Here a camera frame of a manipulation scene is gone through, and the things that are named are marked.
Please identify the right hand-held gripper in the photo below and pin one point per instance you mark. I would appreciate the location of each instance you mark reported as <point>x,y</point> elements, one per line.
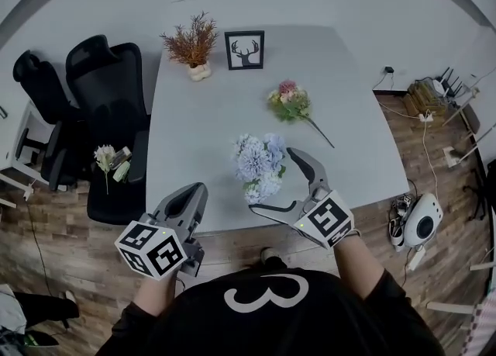
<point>325,218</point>

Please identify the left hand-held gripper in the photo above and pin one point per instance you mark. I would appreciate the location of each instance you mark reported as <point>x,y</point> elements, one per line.
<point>151,249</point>

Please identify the blue flower bouquet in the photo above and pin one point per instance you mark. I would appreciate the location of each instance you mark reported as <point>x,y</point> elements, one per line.
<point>252,160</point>

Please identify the pink flower bouquet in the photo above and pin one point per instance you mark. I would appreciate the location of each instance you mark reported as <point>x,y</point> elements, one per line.
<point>288,100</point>

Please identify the person's right forearm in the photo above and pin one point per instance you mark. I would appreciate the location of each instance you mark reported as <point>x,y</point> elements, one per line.
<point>356,269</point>

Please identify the person's left forearm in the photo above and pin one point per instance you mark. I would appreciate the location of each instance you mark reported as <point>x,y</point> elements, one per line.
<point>155,296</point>

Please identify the white flower sprig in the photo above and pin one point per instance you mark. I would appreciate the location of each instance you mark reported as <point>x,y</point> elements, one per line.
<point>104,156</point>

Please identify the person's shoe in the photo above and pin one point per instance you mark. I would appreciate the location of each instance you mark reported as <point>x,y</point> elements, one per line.
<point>270,255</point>

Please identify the shiny small packet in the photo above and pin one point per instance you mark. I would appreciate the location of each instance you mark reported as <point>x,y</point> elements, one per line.
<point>121,154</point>

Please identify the white round floor device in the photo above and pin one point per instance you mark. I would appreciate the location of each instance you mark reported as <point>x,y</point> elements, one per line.
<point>424,220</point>

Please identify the black office chair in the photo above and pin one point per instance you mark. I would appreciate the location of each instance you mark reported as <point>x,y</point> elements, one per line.
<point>112,94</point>
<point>42,83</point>
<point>482,191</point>

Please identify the person's black printed shirt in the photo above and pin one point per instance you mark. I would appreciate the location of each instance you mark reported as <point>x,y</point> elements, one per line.
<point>271,327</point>

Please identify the black framed deer picture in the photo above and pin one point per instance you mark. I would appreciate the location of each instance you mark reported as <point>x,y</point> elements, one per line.
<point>244,52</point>

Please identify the white power strip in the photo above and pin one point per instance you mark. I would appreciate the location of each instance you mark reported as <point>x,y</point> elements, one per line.
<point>426,116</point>

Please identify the orange plant in white pot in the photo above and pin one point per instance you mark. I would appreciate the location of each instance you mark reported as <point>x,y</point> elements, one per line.
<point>193,48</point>

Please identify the white floor socket box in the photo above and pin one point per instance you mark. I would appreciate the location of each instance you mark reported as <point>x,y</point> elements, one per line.
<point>451,157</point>

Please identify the white router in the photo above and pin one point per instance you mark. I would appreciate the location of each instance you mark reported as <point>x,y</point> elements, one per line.
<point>438,87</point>

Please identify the white side desk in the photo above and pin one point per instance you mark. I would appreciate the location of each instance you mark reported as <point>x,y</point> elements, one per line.
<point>27,114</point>

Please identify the black router with antennas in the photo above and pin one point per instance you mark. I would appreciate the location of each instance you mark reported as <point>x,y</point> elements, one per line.
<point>451,85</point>

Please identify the wooden stool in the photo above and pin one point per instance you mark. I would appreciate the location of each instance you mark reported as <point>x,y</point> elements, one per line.
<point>470,118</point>

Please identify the small black device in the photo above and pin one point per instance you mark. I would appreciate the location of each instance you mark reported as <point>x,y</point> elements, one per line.
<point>2,112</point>

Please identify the checked cloth table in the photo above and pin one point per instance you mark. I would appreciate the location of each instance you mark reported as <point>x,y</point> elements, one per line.
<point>486,319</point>

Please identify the black wall power adapter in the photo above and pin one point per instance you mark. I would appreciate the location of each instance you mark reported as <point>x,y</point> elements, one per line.
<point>389,70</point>

